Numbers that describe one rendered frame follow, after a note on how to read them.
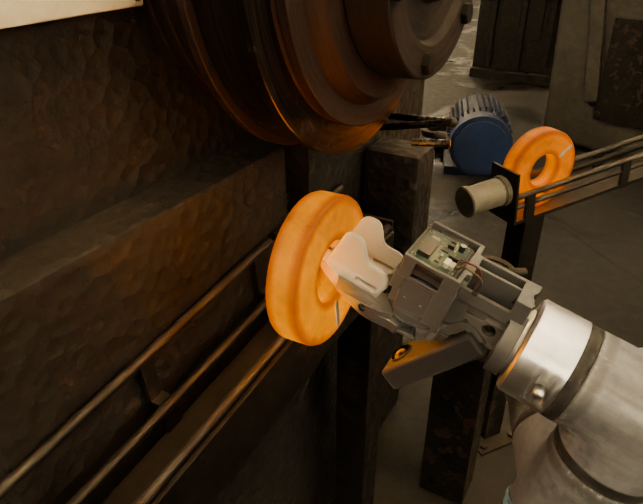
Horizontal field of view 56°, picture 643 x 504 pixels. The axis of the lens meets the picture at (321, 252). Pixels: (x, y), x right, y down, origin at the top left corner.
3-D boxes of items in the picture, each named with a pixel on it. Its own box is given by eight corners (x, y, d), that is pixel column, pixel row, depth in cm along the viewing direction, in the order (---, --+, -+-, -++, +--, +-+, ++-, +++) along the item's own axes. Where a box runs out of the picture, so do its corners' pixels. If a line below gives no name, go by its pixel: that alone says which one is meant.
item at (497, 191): (454, 210, 115) (455, 182, 112) (492, 197, 118) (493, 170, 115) (473, 223, 111) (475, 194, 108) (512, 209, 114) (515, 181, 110)
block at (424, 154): (354, 270, 111) (359, 146, 99) (373, 251, 117) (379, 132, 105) (408, 286, 106) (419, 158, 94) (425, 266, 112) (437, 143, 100)
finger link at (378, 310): (355, 258, 58) (434, 302, 56) (350, 272, 59) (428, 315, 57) (332, 281, 55) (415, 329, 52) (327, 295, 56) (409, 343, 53)
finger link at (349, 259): (322, 202, 57) (407, 247, 54) (309, 250, 61) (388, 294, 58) (305, 215, 55) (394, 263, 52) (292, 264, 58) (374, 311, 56)
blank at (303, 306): (253, 240, 52) (286, 248, 50) (335, 164, 63) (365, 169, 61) (274, 368, 61) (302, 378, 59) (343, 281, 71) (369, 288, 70)
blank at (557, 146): (516, 216, 122) (528, 222, 119) (488, 165, 112) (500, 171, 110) (571, 163, 122) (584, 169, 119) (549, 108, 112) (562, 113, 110)
